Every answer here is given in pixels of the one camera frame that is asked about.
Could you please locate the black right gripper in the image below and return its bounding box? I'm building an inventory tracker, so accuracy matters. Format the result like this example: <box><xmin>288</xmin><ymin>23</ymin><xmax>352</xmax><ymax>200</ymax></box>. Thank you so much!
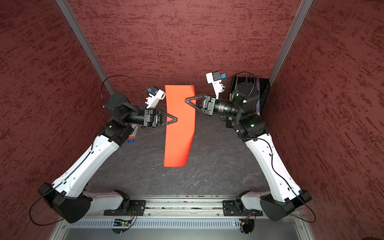
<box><xmin>188</xmin><ymin>92</ymin><xmax>244</xmax><ymax>117</ymax></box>

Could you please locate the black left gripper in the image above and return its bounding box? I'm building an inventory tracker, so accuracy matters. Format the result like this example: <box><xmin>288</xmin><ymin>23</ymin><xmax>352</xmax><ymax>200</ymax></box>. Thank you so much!
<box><xmin>122</xmin><ymin>108</ymin><xmax>177</xmax><ymax>128</ymax></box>

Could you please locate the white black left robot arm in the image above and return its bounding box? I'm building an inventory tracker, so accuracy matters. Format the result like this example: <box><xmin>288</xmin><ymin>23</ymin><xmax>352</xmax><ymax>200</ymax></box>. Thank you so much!
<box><xmin>38</xmin><ymin>88</ymin><xmax>178</xmax><ymax>223</ymax></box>

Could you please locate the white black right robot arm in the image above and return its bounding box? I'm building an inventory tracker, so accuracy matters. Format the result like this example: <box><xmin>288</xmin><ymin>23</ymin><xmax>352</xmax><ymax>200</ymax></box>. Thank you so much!
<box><xmin>186</xmin><ymin>82</ymin><xmax>312</xmax><ymax>222</ymax></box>

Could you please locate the white pencil box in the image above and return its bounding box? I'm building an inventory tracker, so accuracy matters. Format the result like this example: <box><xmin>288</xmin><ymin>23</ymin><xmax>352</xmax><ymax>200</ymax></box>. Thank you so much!
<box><xmin>127</xmin><ymin>124</ymin><xmax>138</xmax><ymax>143</ymax></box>

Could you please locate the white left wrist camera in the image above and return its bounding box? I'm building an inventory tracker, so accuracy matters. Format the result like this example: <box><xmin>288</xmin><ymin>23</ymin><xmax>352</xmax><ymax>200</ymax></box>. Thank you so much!
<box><xmin>146</xmin><ymin>87</ymin><xmax>166</xmax><ymax>109</ymax></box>

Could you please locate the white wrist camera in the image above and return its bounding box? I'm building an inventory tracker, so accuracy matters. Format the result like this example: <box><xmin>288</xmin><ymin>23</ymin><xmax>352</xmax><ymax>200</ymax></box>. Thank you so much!
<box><xmin>206</xmin><ymin>71</ymin><xmax>227</xmax><ymax>100</ymax></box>
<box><xmin>146</xmin><ymin>87</ymin><xmax>166</xmax><ymax>109</ymax></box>

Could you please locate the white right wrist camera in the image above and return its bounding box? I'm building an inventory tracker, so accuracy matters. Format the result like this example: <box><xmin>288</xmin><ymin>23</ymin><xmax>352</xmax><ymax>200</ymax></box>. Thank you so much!
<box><xmin>206</xmin><ymin>71</ymin><xmax>227</xmax><ymax>100</ymax></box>

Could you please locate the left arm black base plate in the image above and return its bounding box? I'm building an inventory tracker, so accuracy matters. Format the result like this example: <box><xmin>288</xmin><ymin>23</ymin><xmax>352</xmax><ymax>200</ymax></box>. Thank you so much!
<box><xmin>104</xmin><ymin>200</ymin><xmax>146</xmax><ymax>217</ymax></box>

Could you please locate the aluminium front rail frame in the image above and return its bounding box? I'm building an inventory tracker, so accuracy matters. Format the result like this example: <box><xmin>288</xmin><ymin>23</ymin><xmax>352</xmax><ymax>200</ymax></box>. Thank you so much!
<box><xmin>51</xmin><ymin>196</ymin><xmax>314</xmax><ymax>240</ymax></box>

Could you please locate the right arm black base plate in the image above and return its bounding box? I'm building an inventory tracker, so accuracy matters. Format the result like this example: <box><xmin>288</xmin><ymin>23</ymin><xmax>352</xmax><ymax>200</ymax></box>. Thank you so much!
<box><xmin>222</xmin><ymin>200</ymin><xmax>263</xmax><ymax>217</ymax></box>

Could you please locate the right aluminium corner post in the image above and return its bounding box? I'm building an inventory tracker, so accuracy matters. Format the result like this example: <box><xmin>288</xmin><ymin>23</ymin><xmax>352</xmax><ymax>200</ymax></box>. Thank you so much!
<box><xmin>269</xmin><ymin>0</ymin><xmax>313</xmax><ymax>85</ymax></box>

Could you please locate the aluminium corner post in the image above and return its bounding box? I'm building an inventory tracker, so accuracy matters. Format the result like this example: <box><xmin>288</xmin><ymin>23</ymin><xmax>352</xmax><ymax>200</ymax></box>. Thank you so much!
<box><xmin>56</xmin><ymin>0</ymin><xmax>107</xmax><ymax>81</ymax></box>
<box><xmin>269</xmin><ymin>0</ymin><xmax>313</xmax><ymax>85</ymax></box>

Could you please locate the left aluminium corner post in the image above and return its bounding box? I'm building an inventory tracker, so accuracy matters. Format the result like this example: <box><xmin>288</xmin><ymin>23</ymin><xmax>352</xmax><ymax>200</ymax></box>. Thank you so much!
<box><xmin>56</xmin><ymin>0</ymin><xmax>107</xmax><ymax>81</ymax></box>

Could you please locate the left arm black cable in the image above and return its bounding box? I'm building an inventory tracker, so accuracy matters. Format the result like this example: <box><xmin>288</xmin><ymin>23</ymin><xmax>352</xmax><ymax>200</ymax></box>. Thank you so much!
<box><xmin>28</xmin><ymin>74</ymin><xmax>148</xmax><ymax>227</ymax></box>

